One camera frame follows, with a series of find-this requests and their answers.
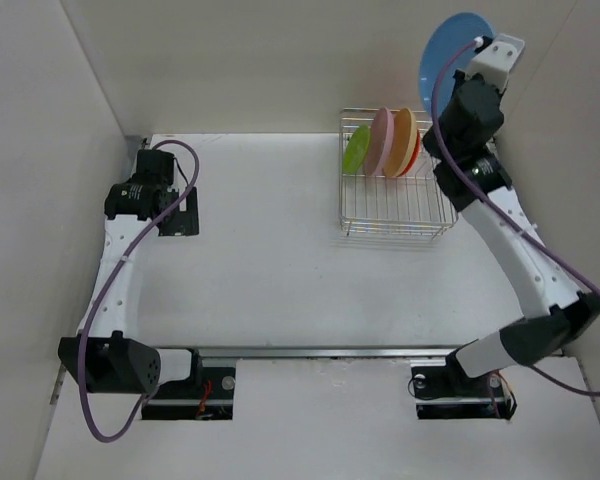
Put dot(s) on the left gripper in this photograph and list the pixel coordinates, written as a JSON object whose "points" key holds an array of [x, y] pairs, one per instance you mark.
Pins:
{"points": [[183, 222]]}

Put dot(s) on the metal wire dish rack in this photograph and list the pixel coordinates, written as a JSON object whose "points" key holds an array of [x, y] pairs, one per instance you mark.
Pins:
{"points": [[410, 206]]}

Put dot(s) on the yellow-orange plate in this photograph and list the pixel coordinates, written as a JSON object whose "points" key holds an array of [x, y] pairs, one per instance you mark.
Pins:
{"points": [[403, 145]]}

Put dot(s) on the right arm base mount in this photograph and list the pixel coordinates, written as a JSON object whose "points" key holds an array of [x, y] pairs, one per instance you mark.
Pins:
{"points": [[439, 396]]}

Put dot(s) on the aluminium rail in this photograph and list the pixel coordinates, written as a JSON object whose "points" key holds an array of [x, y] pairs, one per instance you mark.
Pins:
{"points": [[330, 351]]}

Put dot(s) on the green plate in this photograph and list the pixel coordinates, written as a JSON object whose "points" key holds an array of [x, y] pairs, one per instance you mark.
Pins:
{"points": [[356, 150]]}

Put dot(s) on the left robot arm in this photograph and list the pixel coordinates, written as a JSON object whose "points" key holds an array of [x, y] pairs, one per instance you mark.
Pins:
{"points": [[133, 211]]}

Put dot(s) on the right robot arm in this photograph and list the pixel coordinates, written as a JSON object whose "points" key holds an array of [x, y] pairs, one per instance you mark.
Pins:
{"points": [[556, 310]]}

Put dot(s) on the red-orange plate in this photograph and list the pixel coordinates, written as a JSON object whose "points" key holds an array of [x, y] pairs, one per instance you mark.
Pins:
{"points": [[414, 155]]}

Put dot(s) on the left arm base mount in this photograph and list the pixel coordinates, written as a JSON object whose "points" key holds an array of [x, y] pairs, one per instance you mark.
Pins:
{"points": [[206, 394]]}

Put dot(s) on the pink plate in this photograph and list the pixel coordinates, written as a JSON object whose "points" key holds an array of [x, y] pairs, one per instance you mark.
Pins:
{"points": [[381, 139]]}

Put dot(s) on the blue plate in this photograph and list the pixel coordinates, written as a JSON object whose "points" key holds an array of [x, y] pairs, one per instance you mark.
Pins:
{"points": [[447, 39]]}

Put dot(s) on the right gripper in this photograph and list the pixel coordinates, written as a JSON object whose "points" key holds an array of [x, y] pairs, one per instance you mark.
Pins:
{"points": [[460, 77]]}

